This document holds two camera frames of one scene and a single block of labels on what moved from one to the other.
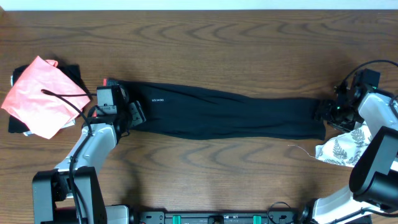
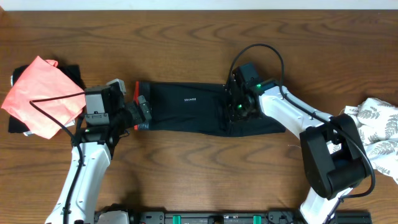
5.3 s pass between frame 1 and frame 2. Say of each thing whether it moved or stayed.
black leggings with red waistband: moved
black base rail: stayed
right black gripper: moved
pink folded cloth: stayed
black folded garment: stayed
